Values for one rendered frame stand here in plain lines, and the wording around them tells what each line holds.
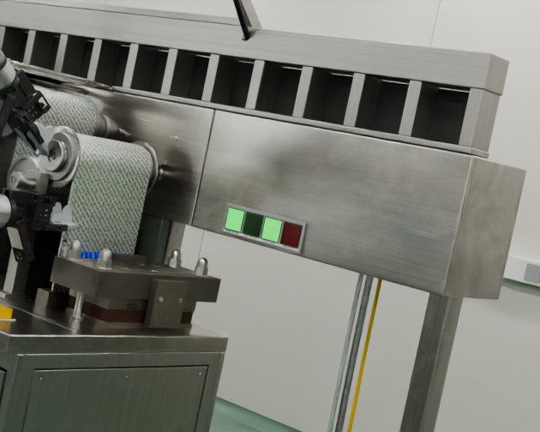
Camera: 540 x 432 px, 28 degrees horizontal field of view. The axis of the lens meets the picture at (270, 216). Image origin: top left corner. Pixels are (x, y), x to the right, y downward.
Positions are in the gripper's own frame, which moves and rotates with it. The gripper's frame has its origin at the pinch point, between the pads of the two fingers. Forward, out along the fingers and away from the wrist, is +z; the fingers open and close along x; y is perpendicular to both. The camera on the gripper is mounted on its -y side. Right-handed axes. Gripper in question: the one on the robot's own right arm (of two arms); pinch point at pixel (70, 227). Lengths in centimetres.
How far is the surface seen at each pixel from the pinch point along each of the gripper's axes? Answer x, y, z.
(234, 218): -23.8, 9.6, 29.4
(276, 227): -37.3, 10.0, 29.5
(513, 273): 15, -2, 258
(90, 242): -0.3, -2.9, 6.7
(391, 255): -70, 10, 30
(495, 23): 53, 104, 264
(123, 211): -0.2, 5.4, 15.1
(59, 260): -6.0, -6.8, -6.4
